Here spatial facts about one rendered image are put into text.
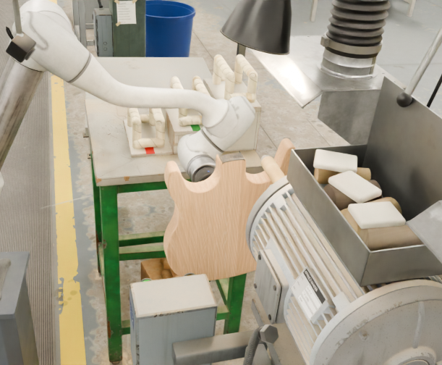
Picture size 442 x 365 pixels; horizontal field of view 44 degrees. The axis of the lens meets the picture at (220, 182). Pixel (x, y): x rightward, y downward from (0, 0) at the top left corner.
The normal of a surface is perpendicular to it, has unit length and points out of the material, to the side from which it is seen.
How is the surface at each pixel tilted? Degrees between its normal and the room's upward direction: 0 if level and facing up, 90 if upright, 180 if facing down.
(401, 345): 82
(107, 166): 0
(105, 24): 90
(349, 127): 90
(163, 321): 90
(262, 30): 71
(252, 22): 66
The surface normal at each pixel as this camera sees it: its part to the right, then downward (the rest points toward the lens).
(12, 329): 0.80, 0.37
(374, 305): -0.43, -0.68
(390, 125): -0.96, 0.08
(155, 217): 0.07, -0.84
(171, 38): 0.37, 0.57
